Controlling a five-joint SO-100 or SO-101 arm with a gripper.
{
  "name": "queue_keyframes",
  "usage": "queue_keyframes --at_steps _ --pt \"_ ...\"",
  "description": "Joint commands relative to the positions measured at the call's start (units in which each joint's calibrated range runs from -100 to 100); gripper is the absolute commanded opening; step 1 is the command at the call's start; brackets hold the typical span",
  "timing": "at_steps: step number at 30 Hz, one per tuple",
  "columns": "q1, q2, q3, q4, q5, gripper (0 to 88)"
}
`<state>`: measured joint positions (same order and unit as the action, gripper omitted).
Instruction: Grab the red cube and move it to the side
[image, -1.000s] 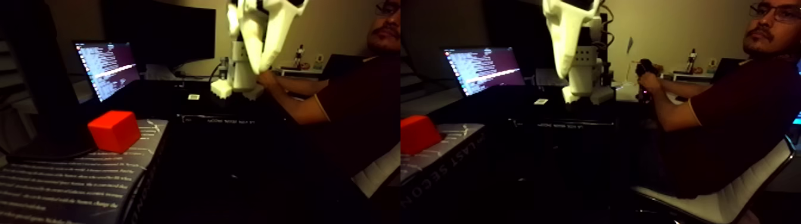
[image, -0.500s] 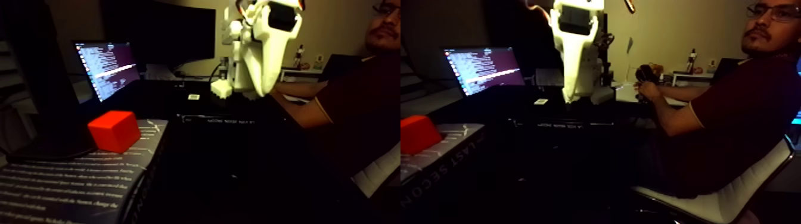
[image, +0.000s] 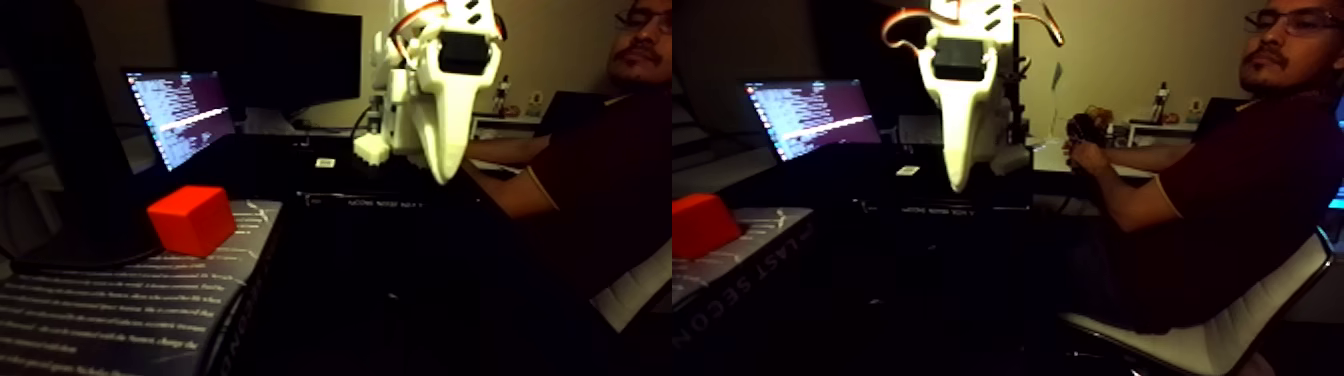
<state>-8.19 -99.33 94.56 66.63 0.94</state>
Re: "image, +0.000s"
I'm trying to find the black box with white lettering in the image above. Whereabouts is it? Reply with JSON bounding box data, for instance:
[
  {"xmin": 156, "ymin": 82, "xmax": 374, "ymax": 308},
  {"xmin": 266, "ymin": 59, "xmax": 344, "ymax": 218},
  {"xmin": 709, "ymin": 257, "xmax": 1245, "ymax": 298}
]
[{"xmin": 294, "ymin": 186, "xmax": 495, "ymax": 227}]

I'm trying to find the red cube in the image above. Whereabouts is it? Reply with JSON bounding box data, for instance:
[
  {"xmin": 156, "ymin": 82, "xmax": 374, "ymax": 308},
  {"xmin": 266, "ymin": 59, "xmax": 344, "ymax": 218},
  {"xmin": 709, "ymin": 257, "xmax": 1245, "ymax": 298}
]
[{"xmin": 146, "ymin": 185, "xmax": 240, "ymax": 260}]

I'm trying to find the dark leader arm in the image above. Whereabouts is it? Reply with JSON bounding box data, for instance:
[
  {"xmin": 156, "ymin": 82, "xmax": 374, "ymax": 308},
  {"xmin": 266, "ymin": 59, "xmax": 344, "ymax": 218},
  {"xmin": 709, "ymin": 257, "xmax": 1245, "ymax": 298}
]
[{"xmin": 1064, "ymin": 105, "xmax": 1114, "ymax": 148}]

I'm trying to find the person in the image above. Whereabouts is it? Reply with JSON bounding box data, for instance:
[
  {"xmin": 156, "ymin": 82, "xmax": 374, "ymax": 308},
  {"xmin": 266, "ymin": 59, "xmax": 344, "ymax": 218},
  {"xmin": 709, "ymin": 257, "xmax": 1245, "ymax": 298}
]
[{"xmin": 1065, "ymin": 0, "xmax": 1344, "ymax": 337}]

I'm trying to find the dark book with white lettering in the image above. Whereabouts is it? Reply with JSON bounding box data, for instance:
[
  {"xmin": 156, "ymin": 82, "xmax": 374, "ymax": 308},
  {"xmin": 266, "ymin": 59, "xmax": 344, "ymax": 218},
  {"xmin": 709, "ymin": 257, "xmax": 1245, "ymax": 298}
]
[{"xmin": 0, "ymin": 199, "xmax": 285, "ymax": 376}]

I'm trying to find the white office chair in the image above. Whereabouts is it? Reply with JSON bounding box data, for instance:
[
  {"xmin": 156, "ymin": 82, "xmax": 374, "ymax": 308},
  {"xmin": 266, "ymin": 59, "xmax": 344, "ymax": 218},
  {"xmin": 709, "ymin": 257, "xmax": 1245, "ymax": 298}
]
[{"xmin": 1060, "ymin": 220, "xmax": 1335, "ymax": 376}]

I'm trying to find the open laptop with lit screen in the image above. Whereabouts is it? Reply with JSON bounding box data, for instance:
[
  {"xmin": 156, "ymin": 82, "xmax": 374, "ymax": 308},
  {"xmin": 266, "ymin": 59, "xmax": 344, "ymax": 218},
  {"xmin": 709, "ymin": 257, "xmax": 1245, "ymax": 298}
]
[{"xmin": 123, "ymin": 68, "xmax": 248, "ymax": 175}]

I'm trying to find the person's left hand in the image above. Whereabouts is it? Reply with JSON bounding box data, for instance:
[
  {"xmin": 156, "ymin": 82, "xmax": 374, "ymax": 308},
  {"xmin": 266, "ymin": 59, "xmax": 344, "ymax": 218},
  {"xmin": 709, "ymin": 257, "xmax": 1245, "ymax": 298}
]
[{"xmin": 1064, "ymin": 135, "xmax": 1107, "ymax": 179}]

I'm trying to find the red white servo cable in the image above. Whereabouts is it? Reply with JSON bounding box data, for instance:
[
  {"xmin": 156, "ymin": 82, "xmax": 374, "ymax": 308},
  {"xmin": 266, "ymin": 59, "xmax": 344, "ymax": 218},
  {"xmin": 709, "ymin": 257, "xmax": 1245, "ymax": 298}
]
[{"xmin": 389, "ymin": 0, "xmax": 449, "ymax": 56}]

